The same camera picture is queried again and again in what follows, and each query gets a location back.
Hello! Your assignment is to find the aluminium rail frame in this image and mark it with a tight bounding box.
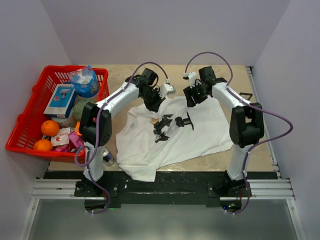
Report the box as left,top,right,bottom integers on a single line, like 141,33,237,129
17,65,307,240

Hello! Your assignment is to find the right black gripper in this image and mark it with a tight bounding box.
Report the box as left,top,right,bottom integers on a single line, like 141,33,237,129
183,81,209,108

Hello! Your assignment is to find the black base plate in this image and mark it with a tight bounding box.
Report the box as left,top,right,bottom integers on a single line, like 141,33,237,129
74,171,252,209

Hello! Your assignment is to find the white printed t-shirt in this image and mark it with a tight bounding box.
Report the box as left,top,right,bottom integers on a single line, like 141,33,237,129
115,96,233,182

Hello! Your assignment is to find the blue red drink can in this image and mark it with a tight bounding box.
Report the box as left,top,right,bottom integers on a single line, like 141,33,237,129
102,146,115,166

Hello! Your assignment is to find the red white snack packet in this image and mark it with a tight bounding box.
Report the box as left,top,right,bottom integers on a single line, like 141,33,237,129
50,127,71,147

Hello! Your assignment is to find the orange packet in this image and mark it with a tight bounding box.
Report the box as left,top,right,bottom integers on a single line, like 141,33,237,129
74,121,80,133

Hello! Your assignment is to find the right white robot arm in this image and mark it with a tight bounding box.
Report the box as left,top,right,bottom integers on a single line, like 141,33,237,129
183,66,265,197

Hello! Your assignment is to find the pink packet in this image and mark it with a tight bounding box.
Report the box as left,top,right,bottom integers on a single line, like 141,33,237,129
53,131,84,153

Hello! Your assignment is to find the blue plastic bag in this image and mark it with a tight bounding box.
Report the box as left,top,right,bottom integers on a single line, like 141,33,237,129
67,65,100,99

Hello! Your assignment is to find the orange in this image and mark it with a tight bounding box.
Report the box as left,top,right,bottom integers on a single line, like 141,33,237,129
40,120,60,137
33,139,53,152

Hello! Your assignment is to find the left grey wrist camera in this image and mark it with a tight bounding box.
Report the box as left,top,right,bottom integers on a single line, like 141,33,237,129
158,83,176,98

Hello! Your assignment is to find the blue white razor box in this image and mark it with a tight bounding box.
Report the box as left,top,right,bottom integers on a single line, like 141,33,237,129
43,83,77,119

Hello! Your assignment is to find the red plastic basket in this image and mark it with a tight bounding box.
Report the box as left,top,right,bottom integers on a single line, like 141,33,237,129
5,65,111,165

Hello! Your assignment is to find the black metal bracket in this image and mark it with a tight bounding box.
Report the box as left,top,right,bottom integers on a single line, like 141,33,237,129
239,92,253,101

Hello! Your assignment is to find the upper orange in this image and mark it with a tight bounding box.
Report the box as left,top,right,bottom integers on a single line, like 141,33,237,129
40,120,60,137

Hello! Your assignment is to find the lower orange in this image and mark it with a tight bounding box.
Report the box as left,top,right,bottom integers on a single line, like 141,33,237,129
33,139,53,152

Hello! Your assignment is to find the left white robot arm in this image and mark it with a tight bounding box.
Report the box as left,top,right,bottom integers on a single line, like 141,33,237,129
79,68,165,196

